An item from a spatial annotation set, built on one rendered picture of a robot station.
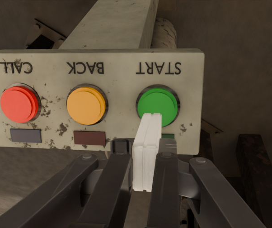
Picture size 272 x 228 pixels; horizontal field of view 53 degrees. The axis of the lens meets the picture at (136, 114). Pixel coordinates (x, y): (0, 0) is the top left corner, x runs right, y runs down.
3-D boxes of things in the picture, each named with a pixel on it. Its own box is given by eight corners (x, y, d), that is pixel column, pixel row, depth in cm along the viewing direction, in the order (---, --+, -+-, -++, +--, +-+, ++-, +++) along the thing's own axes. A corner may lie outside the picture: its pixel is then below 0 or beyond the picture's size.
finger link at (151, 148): (144, 146, 16) (157, 147, 16) (152, 112, 23) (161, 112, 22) (144, 192, 17) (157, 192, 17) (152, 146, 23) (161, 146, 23)
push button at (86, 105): (108, 121, 30) (104, 126, 29) (73, 120, 31) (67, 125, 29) (106, 85, 29) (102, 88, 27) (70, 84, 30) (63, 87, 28)
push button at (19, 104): (43, 119, 31) (36, 124, 30) (11, 118, 32) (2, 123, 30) (39, 84, 30) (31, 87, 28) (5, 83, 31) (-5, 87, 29)
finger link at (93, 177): (128, 197, 15) (76, 193, 15) (139, 156, 20) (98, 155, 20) (128, 172, 15) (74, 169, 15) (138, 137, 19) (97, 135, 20)
